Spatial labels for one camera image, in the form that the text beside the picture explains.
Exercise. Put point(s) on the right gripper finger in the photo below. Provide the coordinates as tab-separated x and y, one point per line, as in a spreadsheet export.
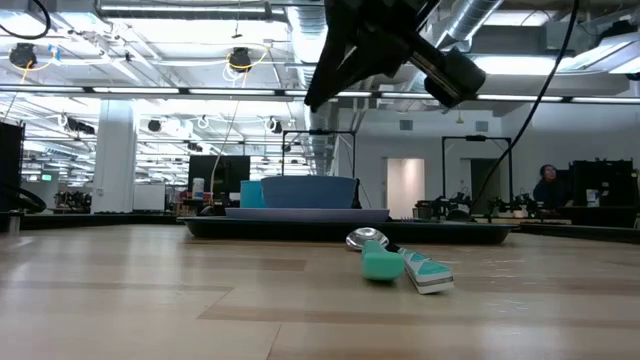
380	62
332	65

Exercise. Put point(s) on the blue bowl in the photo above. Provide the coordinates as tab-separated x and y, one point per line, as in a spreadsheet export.
310	192

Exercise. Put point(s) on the lavender plate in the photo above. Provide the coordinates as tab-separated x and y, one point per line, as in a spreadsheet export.
300	215

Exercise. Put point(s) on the dark green serving tray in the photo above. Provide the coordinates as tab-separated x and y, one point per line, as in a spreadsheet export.
450	232

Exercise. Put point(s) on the black monitor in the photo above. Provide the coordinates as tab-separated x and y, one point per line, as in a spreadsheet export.
230	172

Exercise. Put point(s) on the background robot arms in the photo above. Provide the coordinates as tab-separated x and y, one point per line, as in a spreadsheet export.
450	207

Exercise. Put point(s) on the white canister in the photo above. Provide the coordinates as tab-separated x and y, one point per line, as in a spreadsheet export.
198	189

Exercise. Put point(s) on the person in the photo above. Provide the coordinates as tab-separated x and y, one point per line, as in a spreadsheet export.
550	192

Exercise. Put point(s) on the whiteboard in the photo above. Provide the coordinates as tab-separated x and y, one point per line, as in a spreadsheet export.
148	196

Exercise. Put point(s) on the white pillar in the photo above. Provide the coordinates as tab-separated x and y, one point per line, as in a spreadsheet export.
114	155

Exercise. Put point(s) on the black cabinet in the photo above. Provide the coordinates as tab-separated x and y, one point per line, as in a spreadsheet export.
605	180

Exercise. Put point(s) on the black panel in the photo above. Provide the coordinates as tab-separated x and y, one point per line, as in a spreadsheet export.
11	165

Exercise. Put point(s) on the silver ventilation duct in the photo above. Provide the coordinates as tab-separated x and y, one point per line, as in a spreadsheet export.
320	30

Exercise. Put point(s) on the black station frame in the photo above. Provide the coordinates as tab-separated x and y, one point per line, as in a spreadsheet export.
318	132
475	137

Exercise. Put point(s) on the black ceiling camera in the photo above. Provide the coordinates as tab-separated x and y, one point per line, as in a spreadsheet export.
240	59
22	55

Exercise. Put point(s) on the black aluminium table frame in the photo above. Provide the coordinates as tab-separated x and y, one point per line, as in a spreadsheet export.
100	220

